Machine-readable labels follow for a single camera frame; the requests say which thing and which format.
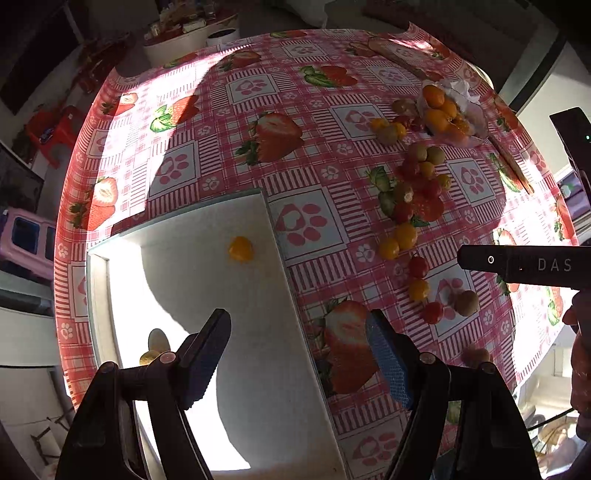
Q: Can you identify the green-brown round fruit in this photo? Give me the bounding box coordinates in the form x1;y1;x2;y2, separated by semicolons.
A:
148;328;170;354

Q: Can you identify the yellow cherry tomato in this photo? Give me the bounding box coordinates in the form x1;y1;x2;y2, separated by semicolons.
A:
228;236;254;263
408;279;430;302

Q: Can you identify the red cherry tomato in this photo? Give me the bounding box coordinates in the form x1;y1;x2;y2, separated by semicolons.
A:
408;255;430;279
422;301;444;325

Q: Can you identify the brown round fruit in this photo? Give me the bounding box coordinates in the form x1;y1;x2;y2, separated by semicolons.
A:
454;290;479;317

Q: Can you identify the person's right hand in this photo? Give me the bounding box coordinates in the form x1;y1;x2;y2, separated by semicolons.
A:
562;290;590;442

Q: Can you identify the white foam tray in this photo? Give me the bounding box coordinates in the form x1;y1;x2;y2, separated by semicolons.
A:
86;189;345;479

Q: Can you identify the clear glass fruit bowl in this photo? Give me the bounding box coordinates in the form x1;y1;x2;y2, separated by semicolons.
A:
416;80;489;148

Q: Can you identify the red checkered strawberry tablecloth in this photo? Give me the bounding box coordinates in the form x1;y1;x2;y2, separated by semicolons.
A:
54;22;581;480

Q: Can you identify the pink plastic stool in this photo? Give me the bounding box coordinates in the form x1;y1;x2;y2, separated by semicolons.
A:
1;207;56;284

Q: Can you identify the crumpled white tissue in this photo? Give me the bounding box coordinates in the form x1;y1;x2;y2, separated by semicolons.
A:
438;79;480;112

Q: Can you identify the orange kumquat in bowl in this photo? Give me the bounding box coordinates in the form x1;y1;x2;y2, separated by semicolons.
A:
422;84;446;109

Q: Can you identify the red plastic stool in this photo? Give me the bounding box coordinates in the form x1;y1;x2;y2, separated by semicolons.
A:
25;105;85;169

